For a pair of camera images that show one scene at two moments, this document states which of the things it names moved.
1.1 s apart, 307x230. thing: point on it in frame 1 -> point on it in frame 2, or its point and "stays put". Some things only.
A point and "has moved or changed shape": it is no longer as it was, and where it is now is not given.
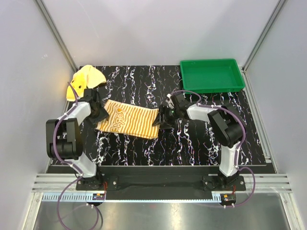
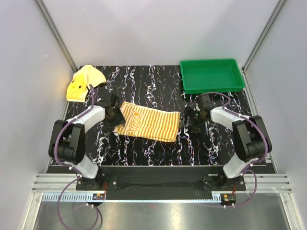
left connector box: x=98 y=196 stays put
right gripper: x=159 y=117 -> x=188 y=112
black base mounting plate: x=156 y=182 stays put
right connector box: x=228 y=199 stays put
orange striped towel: x=135 y=120 has moved or changed shape
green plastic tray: x=211 y=75 stays put
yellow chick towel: x=87 y=77 stays put
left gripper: x=102 y=114 -> x=120 y=119
